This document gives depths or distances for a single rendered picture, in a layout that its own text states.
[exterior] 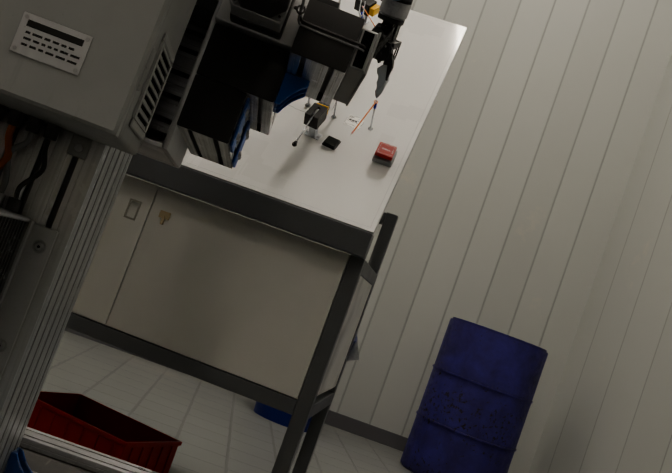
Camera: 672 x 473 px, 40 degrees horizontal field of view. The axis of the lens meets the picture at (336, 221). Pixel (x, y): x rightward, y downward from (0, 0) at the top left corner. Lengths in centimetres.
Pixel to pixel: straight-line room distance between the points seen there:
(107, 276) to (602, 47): 402
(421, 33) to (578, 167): 280
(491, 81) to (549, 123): 43
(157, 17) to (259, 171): 135
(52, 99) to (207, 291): 136
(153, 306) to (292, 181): 49
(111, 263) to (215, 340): 35
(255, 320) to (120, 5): 139
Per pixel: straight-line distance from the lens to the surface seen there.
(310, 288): 238
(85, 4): 116
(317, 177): 246
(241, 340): 241
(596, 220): 571
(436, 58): 296
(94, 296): 252
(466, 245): 546
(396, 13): 238
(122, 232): 251
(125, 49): 114
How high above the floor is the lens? 67
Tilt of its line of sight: 5 degrees up
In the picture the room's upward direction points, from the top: 20 degrees clockwise
